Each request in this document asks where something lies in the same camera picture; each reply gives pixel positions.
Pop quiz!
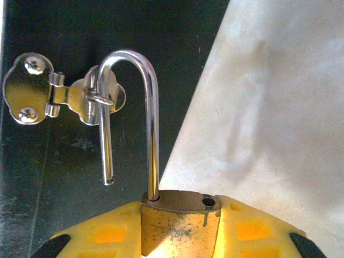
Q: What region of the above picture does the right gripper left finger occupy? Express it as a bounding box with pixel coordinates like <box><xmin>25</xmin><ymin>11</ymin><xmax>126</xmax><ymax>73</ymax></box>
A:
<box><xmin>29</xmin><ymin>201</ymin><xmax>143</xmax><ymax>258</ymax></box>

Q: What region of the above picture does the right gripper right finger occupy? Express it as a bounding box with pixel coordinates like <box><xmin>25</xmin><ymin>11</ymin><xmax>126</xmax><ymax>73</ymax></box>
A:
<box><xmin>214</xmin><ymin>195</ymin><xmax>327</xmax><ymax>258</ymax></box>

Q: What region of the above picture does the brass padlock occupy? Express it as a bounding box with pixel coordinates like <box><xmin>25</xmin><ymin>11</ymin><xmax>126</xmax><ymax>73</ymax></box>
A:
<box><xmin>97</xmin><ymin>49</ymin><xmax>223</xmax><ymax>257</ymax></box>

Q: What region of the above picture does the silver box hasp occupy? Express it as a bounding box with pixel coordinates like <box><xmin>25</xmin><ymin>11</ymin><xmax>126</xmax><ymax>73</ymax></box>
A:
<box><xmin>2</xmin><ymin>52</ymin><xmax>127</xmax><ymax>127</ymax></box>

